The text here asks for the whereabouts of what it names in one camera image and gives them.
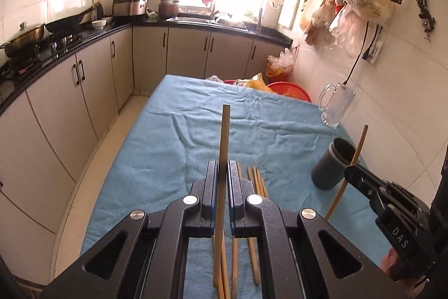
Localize clear glass mug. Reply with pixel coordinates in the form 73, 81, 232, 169
318, 83, 355, 128

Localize lower kitchen cabinets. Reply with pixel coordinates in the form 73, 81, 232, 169
1, 26, 284, 285

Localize black wok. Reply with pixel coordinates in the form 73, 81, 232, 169
45, 1, 100, 33

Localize white hanging plastic bag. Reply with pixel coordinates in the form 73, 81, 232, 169
329, 5, 368, 58

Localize blue table cloth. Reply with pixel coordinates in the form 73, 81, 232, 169
80, 73, 393, 299

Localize lidded steel pot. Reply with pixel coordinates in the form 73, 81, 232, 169
1, 21, 45, 58

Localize black power cable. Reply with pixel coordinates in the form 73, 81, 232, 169
342, 20, 370, 87

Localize dark grey utensil holder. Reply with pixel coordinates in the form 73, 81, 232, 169
311, 137, 356, 191

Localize yellow plastic bag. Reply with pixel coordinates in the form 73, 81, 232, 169
245, 73, 274, 93

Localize red plastic basin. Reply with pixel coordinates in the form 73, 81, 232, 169
268, 81, 311, 103

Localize white bowl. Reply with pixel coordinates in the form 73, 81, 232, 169
91, 19, 107, 30

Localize brown clay pot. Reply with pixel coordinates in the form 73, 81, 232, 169
158, 0, 179, 20

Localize person's right hand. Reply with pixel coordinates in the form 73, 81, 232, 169
381, 247, 428, 298

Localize silver rice cooker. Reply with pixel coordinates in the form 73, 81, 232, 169
112, 0, 147, 17

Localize gas stove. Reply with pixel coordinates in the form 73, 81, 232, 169
1, 32, 83, 77

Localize wooden chopstick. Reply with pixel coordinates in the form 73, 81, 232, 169
218, 238, 230, 299
253, 167, 269, 199
247, 167, 260, 285
231, 162, 241, 299

